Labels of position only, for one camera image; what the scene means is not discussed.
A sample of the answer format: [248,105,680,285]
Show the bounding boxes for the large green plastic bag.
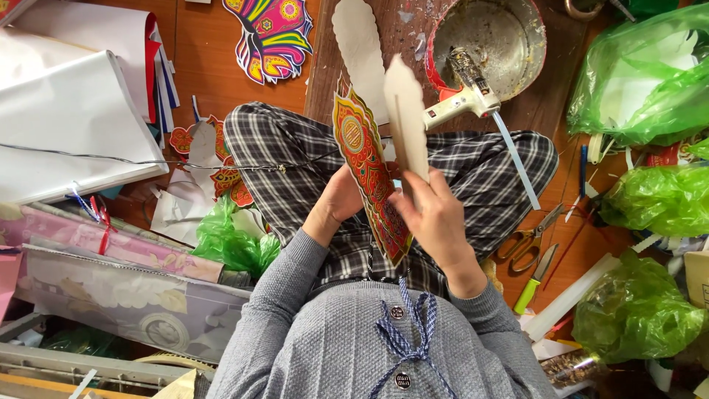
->
[565,3,709,148]

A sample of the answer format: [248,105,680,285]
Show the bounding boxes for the green handled utility knife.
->
[512,242,560,316]

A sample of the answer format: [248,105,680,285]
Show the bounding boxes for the person's right hand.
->
[388,166,473,273]

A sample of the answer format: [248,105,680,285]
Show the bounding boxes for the stack of white paper sheets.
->
[0,0,181,205]

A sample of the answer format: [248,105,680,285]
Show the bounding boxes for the white hot glue gun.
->
[423,47,502,132]

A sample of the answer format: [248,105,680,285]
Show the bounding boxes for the person's left hand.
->
[313,161,402,225]

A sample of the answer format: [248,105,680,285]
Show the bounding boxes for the round metal tin red rim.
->
[424,0,548,104]

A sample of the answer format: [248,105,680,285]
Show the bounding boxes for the small green plastic bag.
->
[190,194,281,279]

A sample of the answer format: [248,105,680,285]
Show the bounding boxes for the red ornate paper cutout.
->
[332,74,414,268]

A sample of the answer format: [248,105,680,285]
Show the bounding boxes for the thin red stick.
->
[542,209,589,290]

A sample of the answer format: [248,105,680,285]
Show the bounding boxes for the brown wooden work board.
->
[304,0,589,135]

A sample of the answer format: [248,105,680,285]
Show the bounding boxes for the translucent glue stick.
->
[491,111,541,211]

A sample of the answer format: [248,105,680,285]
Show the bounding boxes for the blue checked ribbon bow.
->
[368,277,458,399]

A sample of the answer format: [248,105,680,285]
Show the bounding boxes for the pink floral paper roll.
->
[0,202,226,284]

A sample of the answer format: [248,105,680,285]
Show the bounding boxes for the heap of red paper cutouts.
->
[168,115,257,209]

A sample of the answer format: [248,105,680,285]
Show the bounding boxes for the gold handled scissors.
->
[495,202,565,273]

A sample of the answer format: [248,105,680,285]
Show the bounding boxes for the colourful butterfly paper cutout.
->
[222,0,314,86]

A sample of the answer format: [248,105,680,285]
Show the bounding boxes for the brass metal ring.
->
[564,0,606,23]

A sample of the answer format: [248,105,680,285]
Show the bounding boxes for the beige scalloped cardboard cutout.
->
[331,0,390,126]
[383,54,431,196]

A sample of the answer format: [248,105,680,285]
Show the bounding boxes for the long white glue sticks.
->
[522,252,625,342]

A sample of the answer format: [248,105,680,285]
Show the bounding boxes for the red ribbon tie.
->
[90,195,118,257]

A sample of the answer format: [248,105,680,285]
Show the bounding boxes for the plaid trousers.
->
[224,101,559,297]

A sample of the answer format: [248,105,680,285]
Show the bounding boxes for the grey floral paper roll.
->
[13,244,253,365]

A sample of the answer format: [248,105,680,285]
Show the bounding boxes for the grey knit sweater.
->
[205,227,560,399]

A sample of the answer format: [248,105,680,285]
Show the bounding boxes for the thin black cable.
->
[0,142,340,174]

